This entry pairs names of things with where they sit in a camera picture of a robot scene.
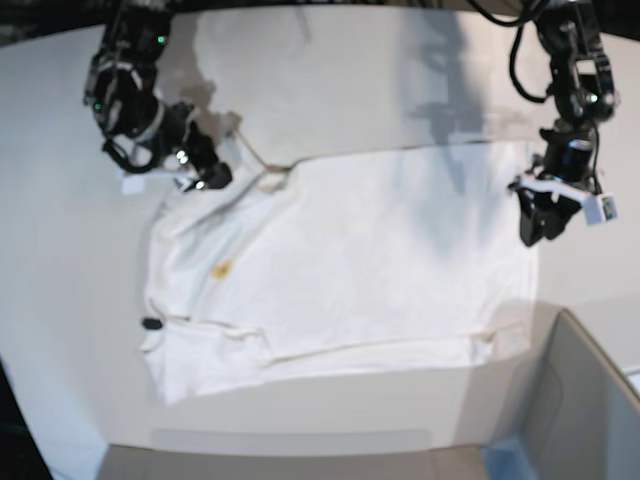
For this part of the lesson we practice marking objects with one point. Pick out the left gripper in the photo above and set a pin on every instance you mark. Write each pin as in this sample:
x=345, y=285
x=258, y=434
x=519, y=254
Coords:
x=550, y=189

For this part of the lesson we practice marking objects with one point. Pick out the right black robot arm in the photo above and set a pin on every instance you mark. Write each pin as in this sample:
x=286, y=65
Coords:
x=141, y=131

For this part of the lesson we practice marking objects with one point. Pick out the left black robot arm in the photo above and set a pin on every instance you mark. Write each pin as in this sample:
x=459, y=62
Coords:
x=582, y=85

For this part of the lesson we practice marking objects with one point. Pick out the white printed t-shirt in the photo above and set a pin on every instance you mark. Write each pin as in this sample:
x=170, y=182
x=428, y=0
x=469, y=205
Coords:
x=357, y=264

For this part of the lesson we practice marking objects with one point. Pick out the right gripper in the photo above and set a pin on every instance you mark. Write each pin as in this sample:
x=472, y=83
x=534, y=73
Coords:
x=174, y=134

